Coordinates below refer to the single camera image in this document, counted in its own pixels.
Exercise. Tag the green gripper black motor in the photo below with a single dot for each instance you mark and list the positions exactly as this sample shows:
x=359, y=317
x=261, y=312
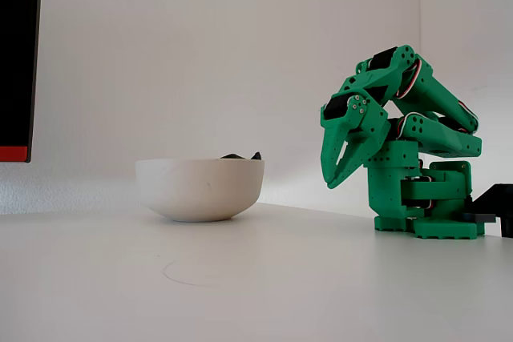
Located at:
x=341, y=126

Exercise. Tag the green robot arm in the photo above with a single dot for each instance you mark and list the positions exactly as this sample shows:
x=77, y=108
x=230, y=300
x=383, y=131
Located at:
x=401, y=198

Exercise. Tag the black cloth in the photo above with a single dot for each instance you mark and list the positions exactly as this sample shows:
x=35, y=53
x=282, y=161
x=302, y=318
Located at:
x=230, y=155

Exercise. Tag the black table clamp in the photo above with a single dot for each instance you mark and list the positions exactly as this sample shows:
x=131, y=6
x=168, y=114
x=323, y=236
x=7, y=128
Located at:
x=495, y=198

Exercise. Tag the white round bowl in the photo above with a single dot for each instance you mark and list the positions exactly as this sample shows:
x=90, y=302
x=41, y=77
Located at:
x=200, y=190

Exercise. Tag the black panel with red strip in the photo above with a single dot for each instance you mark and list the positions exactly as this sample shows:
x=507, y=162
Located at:
x=18, y=57

